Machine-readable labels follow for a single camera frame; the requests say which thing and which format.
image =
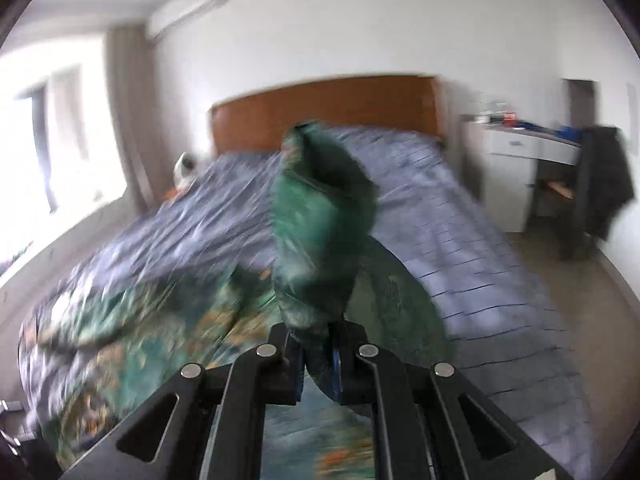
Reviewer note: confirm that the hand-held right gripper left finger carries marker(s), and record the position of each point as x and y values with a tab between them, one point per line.
284	377

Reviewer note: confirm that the dark chair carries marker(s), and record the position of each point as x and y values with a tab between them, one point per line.
555	195

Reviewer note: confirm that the beige curtain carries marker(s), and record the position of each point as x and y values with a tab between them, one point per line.
131	110

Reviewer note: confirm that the red item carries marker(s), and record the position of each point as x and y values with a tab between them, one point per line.
510	119

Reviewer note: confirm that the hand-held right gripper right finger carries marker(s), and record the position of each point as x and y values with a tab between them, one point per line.
350	375

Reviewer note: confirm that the dark jacket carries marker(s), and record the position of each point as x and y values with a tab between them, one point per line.
607	180

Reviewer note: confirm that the wooden headboard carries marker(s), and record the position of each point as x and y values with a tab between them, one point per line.
325	110

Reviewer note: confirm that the white air conditioner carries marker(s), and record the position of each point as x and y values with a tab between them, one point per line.
180	12

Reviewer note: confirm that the window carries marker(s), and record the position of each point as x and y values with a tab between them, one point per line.
55	150

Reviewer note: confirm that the green printed garment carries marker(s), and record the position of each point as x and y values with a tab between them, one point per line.
310	220

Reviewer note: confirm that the blue item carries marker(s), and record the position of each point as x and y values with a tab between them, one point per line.
569	132

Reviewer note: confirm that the white round bedside device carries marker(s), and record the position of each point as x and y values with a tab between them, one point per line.
184	170

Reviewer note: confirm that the white desk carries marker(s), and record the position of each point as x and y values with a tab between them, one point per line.
505	175

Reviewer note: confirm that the bed with blue plaid sheet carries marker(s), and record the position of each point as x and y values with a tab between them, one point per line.
475	285

